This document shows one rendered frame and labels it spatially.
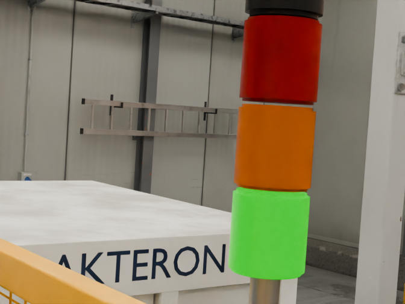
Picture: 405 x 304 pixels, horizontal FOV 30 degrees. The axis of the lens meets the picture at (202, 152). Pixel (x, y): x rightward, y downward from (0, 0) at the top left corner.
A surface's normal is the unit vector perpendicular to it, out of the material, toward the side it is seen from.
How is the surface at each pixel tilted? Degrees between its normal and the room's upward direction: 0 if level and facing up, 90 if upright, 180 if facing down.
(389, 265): 90
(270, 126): 90
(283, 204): 90
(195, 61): 90
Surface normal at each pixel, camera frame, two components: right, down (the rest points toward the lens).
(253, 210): -0.51, 0.01
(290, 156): 0.24, 0.07
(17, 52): 0.66, 0.08
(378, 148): -0.80, -0.02
